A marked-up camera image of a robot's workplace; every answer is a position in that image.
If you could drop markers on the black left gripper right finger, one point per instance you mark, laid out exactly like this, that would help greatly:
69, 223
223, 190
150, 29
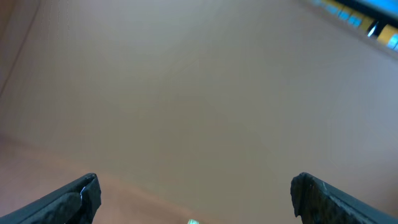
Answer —
317, 202

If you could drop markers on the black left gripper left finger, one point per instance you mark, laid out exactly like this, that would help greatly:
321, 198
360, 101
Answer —
74, 203

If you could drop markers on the wooden block red side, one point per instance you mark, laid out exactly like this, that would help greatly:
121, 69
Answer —
192, 221

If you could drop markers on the blue yellow background fixture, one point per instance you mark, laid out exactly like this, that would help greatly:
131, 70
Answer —
376, 19

